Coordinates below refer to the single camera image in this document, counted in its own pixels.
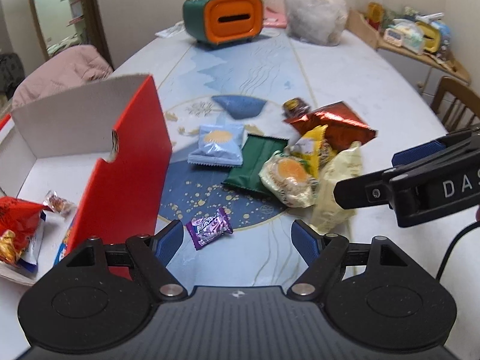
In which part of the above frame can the purple candy wrapper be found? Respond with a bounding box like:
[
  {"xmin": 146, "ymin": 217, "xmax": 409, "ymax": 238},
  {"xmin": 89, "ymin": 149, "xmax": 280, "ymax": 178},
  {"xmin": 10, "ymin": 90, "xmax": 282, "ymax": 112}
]
[{"xmin": 186, "ymin": 207, "xmax": 233, "ymax": 250}]

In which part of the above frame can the egg yolk pastry packet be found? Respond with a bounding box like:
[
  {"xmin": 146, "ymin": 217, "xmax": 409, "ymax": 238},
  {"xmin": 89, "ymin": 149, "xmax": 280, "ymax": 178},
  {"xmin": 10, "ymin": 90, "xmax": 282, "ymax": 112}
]
[{"xmin": 259, "ymin": 150, "xmax": 318, "ymax": 208}]

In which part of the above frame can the cream white snack packet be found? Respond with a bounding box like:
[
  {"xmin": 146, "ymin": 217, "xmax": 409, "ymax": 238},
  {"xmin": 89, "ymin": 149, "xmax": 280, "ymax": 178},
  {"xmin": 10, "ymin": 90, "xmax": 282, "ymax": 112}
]
[{"xmin": 307, "ymin": 140, "xmax": 363, "ymax": 234}]

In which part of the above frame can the red foil snack bag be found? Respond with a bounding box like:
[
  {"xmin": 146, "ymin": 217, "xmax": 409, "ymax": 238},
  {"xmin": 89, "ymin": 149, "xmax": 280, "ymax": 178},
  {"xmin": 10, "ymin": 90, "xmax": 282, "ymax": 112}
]
[{"xmin": 285, "ymin": 102, "xmax": 377, "ymax": 151}]

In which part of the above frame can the yellow snack packet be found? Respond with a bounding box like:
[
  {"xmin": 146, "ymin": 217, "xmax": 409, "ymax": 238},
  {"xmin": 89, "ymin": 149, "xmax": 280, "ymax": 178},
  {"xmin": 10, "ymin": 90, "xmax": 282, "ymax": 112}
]
[{"xmin": 290, "ymin": 125, "xmax": 337, "ymax": 179}]

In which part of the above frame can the dark green snack packet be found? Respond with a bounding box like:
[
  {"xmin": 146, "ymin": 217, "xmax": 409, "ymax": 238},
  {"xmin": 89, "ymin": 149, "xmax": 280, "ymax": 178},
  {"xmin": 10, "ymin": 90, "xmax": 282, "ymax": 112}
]
[{"xmin": 222, "ymin": 133, "xmax": 288, "ymax": 197}]

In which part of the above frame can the small clear candy wrapper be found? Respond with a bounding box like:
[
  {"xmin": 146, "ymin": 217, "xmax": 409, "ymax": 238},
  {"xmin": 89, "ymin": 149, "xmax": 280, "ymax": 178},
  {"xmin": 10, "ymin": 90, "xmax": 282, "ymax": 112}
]
[{"xmin": 43, "ymin": 190, "xmax": 77, "ymax": 218}]

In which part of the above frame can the light blue sun snack packet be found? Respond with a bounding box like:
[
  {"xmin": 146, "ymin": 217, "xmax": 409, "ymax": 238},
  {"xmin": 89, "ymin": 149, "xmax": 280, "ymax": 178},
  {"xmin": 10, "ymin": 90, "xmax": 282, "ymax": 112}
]
[{"xmin": 187, "ymin": 124, "xmax": 244, "ymax": 167}]

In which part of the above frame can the brown gold chocolate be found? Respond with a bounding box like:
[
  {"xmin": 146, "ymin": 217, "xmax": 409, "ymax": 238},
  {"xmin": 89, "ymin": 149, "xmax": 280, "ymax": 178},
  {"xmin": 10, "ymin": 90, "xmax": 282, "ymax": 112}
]
[{"xmin": 282, "ymin": 97, "xmax": 311, "ymax": 119}]

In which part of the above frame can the white blue printed packet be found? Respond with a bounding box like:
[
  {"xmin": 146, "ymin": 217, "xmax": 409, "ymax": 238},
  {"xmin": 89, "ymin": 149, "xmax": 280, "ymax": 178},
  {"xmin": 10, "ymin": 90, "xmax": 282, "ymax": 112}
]
[{"xmin": 1, "ymin": 212, "xmax": 47, "ymax": 286}]

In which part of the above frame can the red fried snack bag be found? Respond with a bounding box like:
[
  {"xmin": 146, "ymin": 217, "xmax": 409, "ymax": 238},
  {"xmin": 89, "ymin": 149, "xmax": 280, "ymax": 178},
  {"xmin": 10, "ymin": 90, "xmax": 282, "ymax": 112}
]
[{"xmin": 0, "ymin": 197, "xmax": 47, "ymax": 266}]

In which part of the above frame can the clear plastic bag of snacks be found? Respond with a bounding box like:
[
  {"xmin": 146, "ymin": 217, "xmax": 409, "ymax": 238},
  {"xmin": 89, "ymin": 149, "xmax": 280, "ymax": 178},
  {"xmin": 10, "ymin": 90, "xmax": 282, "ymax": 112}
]
[{"xmin": 283, "ymin": 0, "xmax": 348, "ymax": 47}]

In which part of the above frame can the brown wooden chair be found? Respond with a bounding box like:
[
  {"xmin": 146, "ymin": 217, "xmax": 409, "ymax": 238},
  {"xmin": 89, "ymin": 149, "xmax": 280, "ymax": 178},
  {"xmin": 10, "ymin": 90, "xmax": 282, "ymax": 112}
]
[{"xmin": 430, "ymin": 76, "xmax": 479, "ymax": 133}]

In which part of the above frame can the white wooden cabinet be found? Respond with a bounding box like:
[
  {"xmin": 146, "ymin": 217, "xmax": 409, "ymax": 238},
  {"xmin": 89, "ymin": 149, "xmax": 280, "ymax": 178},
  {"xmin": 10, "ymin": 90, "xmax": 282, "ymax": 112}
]
[{"xmin": 346, "ymin": 9, "xmax": 471, "ymax": 100}]

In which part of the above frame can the red white cardboard box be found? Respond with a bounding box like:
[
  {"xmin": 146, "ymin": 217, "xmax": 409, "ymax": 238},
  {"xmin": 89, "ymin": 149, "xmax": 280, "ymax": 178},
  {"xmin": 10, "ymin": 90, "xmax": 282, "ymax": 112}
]
[{"xmin": 1, "ymin": 75, "xmax": 172, "ymax": 287}]

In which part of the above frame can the white digital timer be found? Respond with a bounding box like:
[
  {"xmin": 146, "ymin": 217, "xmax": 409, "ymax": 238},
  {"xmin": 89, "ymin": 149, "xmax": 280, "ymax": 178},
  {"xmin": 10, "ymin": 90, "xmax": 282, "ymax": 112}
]
[{"xmin": 383, "ymin": 28, "xmax": 404, "ymax": 48}]

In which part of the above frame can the yellow tissue box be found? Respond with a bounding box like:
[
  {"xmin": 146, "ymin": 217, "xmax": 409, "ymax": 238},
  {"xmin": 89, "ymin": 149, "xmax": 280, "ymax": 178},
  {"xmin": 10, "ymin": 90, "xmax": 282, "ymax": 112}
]
[{"xmin": 416, "ymin": 21, "xmax": 442, "ymax": 54}]

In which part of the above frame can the orange drink bottle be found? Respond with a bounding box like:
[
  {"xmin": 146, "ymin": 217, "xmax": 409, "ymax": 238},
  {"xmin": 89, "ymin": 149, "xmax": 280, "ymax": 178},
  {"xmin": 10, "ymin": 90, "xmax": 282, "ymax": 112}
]
[{"xmin": 366, "ymin": 1, "xmax": 384, "ymax": 31}]

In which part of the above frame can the pink notebook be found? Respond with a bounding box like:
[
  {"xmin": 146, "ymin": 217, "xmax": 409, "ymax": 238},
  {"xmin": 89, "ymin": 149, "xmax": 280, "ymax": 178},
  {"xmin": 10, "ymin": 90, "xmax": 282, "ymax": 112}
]
[{"xmin": 263, "ymin": 7, "xmax": 287, "ymax": 29}]

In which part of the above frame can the pink padded jacket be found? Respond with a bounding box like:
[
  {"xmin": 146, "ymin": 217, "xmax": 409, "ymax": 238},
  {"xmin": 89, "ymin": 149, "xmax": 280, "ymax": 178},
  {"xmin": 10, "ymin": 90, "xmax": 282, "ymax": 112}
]
[{"xmin": 11, "ymin": 45, "xmax": 113, "ymax": 110}]

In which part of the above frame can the green orange tissue box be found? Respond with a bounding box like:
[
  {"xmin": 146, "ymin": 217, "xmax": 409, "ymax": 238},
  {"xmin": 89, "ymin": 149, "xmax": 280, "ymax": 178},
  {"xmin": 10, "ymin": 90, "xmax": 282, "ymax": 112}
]
[{"xmin": 182, "ymin": 0, "xmax": 264, "ymax": 47}]

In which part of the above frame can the black cable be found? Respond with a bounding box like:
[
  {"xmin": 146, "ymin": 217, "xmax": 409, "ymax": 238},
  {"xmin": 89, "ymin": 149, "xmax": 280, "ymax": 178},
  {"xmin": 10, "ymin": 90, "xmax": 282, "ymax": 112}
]
[{"xmin": 435, "ymin": 220, "xmax": 480, "ymax": 280}]

